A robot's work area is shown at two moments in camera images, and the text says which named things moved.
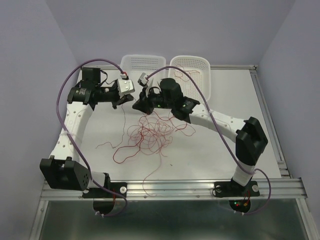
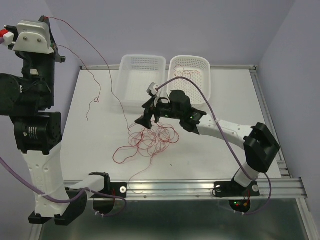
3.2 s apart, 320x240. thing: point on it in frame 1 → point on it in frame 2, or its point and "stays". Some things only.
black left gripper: (119, 101) → (43, 19)
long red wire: (105, 142) → (96, 100)
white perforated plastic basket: (199, 67) stays
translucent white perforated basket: (134, 65) stays
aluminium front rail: (293, 188) stays
